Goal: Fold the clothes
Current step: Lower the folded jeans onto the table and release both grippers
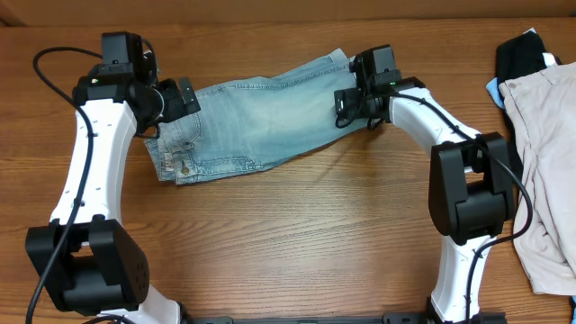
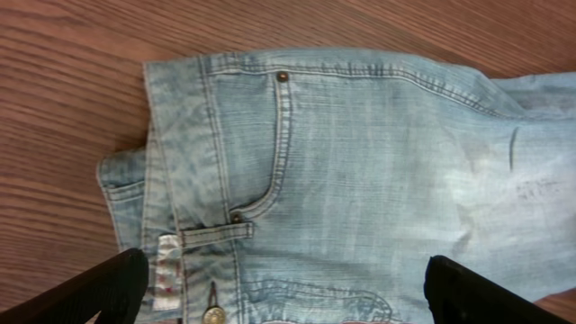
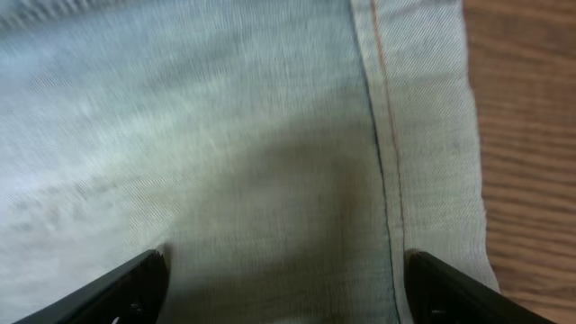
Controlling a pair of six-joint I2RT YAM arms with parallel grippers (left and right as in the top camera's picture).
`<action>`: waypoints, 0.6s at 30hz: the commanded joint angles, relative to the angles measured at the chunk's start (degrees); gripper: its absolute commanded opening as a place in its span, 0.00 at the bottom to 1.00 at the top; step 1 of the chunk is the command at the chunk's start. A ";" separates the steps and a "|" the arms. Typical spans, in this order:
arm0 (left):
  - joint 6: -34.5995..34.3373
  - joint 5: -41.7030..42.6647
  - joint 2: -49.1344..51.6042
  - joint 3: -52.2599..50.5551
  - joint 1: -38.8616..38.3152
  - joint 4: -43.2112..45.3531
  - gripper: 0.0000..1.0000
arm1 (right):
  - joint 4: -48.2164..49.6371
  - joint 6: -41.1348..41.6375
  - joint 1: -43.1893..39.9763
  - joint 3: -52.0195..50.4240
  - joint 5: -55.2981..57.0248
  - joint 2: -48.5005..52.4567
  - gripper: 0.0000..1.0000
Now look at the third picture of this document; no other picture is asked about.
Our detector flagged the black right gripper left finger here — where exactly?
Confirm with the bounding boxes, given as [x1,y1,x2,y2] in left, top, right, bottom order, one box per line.
[14,249,169,324]

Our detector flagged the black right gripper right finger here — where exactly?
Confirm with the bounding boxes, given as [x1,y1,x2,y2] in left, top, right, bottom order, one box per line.
[404,249,554,324]

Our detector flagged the light blue denim shorts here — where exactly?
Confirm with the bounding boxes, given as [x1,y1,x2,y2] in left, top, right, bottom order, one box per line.
[1,0,498,323]

